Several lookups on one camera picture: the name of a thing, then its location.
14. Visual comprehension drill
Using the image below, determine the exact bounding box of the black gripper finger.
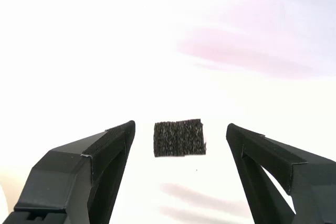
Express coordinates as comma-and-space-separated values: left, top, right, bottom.
2, 120, 137, 224
226, 123, 336, 224

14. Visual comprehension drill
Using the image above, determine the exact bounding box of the black foam cube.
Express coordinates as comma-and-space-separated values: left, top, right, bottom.
153, 118, 207, 158

